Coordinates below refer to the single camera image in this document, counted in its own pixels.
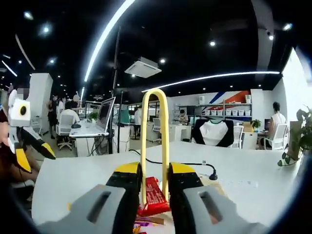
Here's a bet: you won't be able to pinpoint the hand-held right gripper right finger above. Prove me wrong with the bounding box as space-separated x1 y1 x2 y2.
168 161 269 234

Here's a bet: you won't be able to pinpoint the black table cable with plug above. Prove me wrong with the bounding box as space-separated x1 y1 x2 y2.
128 149 218 181

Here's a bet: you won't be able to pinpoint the white office chair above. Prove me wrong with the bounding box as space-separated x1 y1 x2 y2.
56 114 75 151
264 123 289 151

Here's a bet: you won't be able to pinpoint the red food snack packet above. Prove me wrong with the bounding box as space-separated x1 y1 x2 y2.
136 176 172 217

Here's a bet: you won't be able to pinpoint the black tripod pole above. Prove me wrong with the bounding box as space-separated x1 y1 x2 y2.
108 24 123 155

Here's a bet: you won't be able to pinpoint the silver laptop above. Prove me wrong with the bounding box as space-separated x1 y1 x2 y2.
69 96 117 137

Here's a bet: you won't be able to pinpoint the beige hexagonal container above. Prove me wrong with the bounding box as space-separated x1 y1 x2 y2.
198 174 228 195

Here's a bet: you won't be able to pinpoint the large potted plant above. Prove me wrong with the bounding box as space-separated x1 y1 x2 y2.
277 104 312 168

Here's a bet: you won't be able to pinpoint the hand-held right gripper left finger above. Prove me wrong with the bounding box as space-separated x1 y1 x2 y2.
36 161 144 234

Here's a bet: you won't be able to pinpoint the purple label food snack packet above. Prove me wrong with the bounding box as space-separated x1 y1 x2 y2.
132 215 166 234

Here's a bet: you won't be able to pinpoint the person's left hand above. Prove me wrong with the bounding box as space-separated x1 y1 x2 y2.
0 121 11 145

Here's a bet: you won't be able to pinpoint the ceiling air conditioner unit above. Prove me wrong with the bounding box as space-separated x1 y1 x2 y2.
124 57 162 79

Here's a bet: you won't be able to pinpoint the storage shelf with white bins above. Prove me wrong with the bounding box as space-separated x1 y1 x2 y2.
179 102 253 122

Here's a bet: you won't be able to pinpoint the beige plastic food tongs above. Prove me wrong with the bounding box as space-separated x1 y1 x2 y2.
140 88 171 206

